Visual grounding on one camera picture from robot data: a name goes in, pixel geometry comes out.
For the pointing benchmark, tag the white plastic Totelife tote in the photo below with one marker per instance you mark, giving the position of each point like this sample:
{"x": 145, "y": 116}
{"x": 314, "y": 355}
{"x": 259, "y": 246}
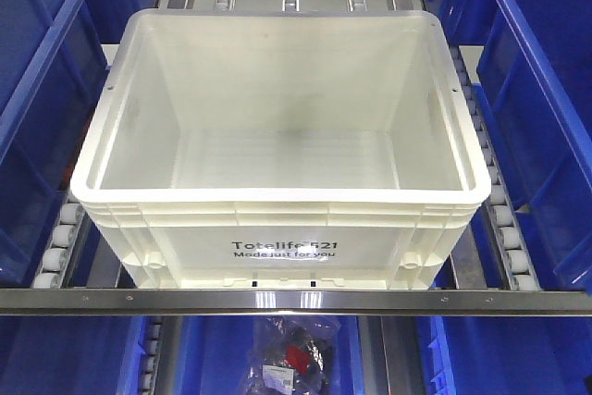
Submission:
{"x": 282, "y": 151}

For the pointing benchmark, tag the blue bin lower middle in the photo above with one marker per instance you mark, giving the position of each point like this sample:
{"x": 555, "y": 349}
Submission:
{"x": 213, "y": 352}

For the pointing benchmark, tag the blue bin lower right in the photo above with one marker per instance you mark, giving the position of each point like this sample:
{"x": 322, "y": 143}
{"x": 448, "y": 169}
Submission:
{"x": 505, "y": 355}

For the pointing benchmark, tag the blue bin right shelf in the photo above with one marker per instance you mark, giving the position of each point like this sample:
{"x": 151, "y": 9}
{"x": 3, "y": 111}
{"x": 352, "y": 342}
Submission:
{"x": 535, "y": 72}

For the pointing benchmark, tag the blue bin shelf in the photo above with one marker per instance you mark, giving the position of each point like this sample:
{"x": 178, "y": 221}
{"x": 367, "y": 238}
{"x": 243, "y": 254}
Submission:
{"x": 535, "y": 72}
{"x": 52, "y": 72}

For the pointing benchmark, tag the blue bin left shelf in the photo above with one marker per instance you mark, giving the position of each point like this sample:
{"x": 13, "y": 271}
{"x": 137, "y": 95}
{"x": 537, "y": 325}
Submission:
{"x": 52, "y": 72}

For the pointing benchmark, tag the blue bin lower left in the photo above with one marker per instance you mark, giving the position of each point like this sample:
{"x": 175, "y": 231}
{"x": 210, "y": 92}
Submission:
{"x": 72, "y": 354}

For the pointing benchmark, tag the bag of small parts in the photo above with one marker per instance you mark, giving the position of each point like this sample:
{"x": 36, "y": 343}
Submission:
{"x": 291, "y": 355}

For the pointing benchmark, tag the metal shelf front rail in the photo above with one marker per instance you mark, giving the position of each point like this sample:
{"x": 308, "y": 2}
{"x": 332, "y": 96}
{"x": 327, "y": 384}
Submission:
{"x": 84, "y": 301}

